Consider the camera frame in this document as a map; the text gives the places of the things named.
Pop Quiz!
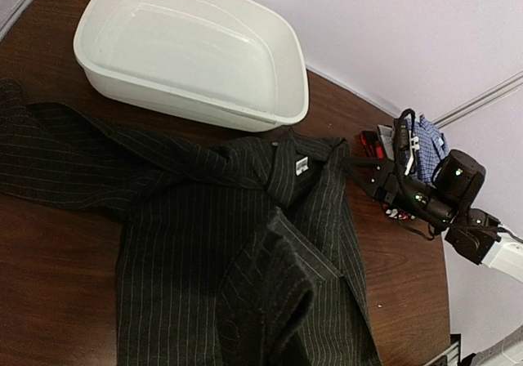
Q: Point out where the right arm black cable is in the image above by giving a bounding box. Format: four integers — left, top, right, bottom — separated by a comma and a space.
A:
391, 108, 507, 240

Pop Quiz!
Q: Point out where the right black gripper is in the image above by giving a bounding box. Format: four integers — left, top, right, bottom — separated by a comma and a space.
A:
345, 157, 433, 219

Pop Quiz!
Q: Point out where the blue checked folded shirt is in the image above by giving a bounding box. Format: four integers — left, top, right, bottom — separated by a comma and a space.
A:
413, 114, 449, 185

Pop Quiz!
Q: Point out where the white plastic tub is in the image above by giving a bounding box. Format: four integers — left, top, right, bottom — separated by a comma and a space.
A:
74, 0, 309, 132

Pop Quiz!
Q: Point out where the red black folded shirt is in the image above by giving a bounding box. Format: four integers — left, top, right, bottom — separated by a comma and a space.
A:
360, 131, 412, 221

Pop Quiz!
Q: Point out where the right aluminium frame post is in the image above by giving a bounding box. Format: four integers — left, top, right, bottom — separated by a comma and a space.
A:
432, 71, 523, 128

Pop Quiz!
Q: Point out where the black pinstriped long sleeve shirt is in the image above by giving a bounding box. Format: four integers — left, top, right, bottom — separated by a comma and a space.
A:
1, 79, 380, 365

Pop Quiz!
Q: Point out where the grey folded shirt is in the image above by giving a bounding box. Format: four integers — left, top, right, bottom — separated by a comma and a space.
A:
377, 124, 394, 146

